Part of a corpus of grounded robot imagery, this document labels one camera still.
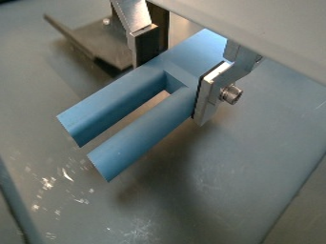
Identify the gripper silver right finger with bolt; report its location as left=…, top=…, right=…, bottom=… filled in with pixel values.
left=191, top=40, right=263, bottom=126

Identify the black regrasp fixture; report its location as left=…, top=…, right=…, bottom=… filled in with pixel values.
left=43, top=0, right=170, bottom=71

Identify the light blue forked peg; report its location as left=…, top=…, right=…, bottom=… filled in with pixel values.
left=56, top=28, right=231, bottom=183

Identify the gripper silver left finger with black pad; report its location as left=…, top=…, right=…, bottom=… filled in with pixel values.
left=111, top=0, right=159, bottom=67

